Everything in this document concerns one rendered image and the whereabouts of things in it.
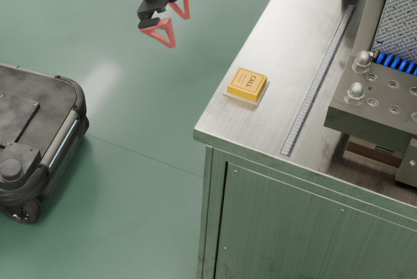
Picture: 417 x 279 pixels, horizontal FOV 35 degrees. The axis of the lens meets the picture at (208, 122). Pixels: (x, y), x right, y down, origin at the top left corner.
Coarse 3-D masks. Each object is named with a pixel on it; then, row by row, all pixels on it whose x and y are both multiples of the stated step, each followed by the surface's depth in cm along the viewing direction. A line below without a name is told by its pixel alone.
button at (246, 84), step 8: (240, 72) 147; (248, 72) 147; (256, 72) 147; (232, 80) 145; (240, 80) 145; (248, 80) 145; (256, 80) 146; (264, 80) 146; (232, 88) 144; (240, 88) 144; (248, 88) 144; (256, 88) 144; (240, 96) 145; (248, 96) 144; (256, 96) 143
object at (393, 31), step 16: (400, 0) 127; (416, 0) 126; (384, 16) 131; (400, 16) 130; (416, 16) 128; (384, 32) 134; (400, 32) 132; (416, 32) 131; (384, 48) 137; (400, 48) 135; (416, 48) 134; (416, 64) 136
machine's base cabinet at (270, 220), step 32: (224, 160) 142; (224, 192) 153; (256, 192) 146; (288, 192) 141; (320, 192) 137; (224, 224) 160; (256, 224) 155; (288, 224) 150; (320, 224) 145; (352, 224) 140; (384, 224) 136; (416, 224) 131; (224, 256) 171; (256, 256) 165; (288, 256) 159; (320, 256) 153; (352, 256) 148; (384, 256) 143; (416, 256) 139
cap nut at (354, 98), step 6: (354, 84) 125; (360, 84) 125; (348, 90) 127; (354, 90) 125; (360, 90) 125; (348, 96) 126; (354, 96) 125; (360, 96) 126; (348, 102) 127; (354, 102) 126; (360, 102) 127
